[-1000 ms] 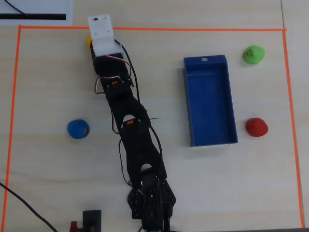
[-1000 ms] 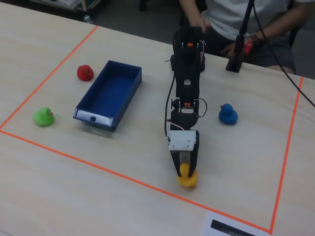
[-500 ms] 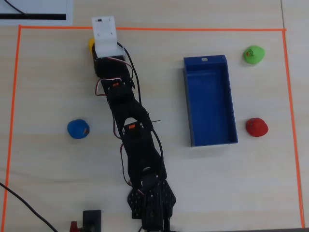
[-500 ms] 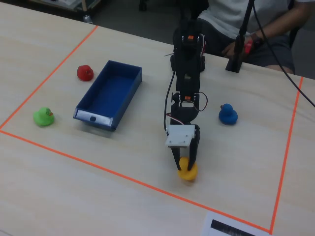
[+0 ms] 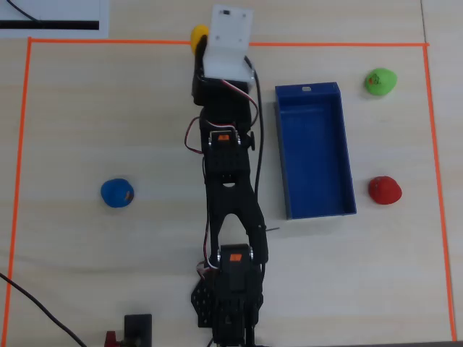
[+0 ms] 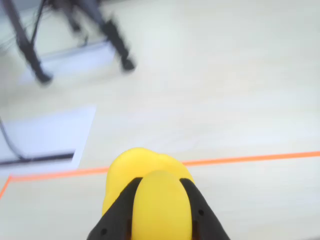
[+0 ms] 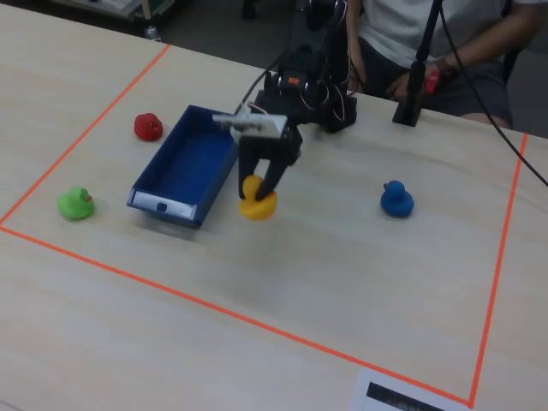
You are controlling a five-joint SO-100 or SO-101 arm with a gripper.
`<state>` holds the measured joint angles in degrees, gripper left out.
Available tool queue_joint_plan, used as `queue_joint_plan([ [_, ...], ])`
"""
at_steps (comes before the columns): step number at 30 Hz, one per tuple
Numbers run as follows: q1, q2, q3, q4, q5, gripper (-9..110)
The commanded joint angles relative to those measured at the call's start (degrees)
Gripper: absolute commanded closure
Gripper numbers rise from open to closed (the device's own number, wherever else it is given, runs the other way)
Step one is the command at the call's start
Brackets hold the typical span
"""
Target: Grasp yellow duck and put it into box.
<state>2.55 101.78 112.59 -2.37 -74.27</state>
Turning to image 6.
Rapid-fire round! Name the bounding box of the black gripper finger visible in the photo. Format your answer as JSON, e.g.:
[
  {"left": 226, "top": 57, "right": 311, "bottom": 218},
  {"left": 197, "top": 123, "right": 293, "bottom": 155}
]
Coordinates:
[
  {"left": 179, "top": 177, "right": 231, "bottom": 240},
  {"left": 86, "top": 177, "right": 144, "bottom": 240}
]

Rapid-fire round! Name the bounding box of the yellow rubber duck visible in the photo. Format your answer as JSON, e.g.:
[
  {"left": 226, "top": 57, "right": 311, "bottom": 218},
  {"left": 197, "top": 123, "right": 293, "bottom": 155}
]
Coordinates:
[{"left": 101, "top": 146, "right": 196, "bottom": 240}]

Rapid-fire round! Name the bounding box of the orange tape border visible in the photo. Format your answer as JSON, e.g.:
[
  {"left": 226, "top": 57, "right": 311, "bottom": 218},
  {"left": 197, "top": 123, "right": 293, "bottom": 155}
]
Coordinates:
[{"left": 0, "top": 150, "right": 320, "bottom": 201}]

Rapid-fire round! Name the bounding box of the white paper with black stripe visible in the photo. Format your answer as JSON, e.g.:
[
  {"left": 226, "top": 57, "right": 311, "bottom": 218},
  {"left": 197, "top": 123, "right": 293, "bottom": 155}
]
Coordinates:
[{"left": 0, "top": 104, "right": 98, "bottom": 176}]

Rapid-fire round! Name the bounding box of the black stand leg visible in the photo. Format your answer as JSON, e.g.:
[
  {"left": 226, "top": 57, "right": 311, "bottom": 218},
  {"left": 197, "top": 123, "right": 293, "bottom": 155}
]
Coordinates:
[
  {"left": 1, "top": 0, "right": 54, "bottom": 85},
  {"left": 83, "top": 0, "right": 138, "bottom": 72}
]

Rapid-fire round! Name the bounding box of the thin black cable on paper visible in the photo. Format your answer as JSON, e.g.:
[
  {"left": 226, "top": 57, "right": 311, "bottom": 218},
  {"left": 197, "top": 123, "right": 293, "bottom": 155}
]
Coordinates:
[{"left": 0, "top": 116, "right": 32, "bottom": 161}]

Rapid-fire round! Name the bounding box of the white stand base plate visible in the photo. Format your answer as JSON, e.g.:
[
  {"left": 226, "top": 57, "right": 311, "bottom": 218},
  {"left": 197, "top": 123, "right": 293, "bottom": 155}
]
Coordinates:
[{"left": 18, "top": 41, "right": 115, "bottom": 85}]

